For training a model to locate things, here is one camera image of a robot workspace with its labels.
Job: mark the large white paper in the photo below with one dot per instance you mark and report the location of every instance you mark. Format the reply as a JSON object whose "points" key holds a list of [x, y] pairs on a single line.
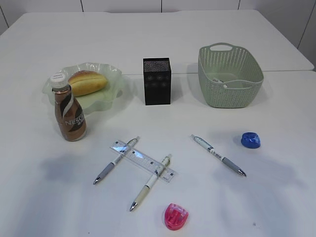
{"points": [[219, 81]]}

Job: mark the pink pencil sharpener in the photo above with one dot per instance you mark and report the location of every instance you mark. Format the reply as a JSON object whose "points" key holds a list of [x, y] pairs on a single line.
{"points": [[175, 217]]}

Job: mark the brown coffee drink bottle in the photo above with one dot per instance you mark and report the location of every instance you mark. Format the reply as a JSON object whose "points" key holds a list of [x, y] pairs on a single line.
{"points": [[68, 111]]}

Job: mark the clear plastic ruler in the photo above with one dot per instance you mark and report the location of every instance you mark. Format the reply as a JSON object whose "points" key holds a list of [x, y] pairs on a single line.
{"points": [[144, 161]]}

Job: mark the sugared bread roll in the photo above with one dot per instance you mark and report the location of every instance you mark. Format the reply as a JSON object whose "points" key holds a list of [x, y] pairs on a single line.
{"points": [[86, 82]]}

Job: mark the green wavy glass plate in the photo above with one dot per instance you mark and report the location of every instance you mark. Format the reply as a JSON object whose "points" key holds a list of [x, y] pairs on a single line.
{"points": [[102, 99]]}

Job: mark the black mesh pen holder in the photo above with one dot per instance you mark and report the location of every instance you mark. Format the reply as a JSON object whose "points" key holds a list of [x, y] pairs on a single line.
{"points": [[157, 81]]}

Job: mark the blue grey pen right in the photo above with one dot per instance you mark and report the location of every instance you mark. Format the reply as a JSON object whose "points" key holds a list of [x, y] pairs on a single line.
{"points": [[223, 159]]}

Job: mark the blue pencil sharpener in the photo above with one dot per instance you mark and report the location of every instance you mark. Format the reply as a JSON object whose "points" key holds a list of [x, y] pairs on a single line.
{"points": [[250, 140]]}

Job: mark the grey grip pen left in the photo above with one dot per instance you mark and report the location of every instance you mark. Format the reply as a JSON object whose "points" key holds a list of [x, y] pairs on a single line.
{"points": [[113, 161]]}

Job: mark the cream grip pen middle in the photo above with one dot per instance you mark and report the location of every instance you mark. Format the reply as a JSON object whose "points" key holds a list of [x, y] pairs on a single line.
{"points": [[145, 190]]}

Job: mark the green plastic woven basket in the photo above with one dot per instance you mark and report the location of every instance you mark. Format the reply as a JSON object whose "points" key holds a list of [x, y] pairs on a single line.
{"points": [[236, 67]]}

